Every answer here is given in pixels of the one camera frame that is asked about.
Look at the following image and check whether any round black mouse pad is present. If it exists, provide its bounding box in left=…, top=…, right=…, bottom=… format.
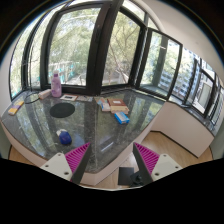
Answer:
left=50, top=103, right=75, bottom=118

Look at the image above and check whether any yellow and purple sponge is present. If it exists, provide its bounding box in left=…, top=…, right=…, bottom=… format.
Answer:
left=8, top=101, right=24, bottom=115

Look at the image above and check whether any purple plastic bottle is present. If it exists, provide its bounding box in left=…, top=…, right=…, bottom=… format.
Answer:
left=51, top=70, right=62, bottom=98

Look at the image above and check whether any blue and white computer mouse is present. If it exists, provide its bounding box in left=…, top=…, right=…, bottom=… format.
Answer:
left=56, top=129, right=72, bottom=145

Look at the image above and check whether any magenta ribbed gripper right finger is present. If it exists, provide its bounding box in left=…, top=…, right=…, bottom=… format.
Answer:
left=132, top=142, right=183, bottom=186

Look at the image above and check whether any blue and white box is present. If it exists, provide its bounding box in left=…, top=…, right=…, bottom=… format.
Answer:
left=115, top=112, right=130, bottom=124

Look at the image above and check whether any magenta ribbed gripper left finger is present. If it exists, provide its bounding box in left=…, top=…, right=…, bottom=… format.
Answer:
left=40, top=142, right=92, bottom=185

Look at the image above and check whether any flat printed paper sheet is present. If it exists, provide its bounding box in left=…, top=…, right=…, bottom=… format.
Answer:
left=77, top=96, right=93, bottom=102

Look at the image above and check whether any open black framed window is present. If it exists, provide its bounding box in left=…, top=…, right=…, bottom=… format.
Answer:
left=136, top=29, right=183, bottom=99

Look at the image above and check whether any white framed card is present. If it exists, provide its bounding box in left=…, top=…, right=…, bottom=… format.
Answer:
left=60, top=94, right=78, bottom=101

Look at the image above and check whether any small colourful booklet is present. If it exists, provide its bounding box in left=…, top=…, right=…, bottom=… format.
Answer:
left=97, top=98, right=111, bottom=112

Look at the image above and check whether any beige cylindrical tube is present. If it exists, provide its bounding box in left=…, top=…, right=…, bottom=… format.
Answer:
left=38, top=89, right=51, bottom=100

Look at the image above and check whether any black square floor object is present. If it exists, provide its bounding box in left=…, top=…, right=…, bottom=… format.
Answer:
left=118, top=167, right=134, bottom=186

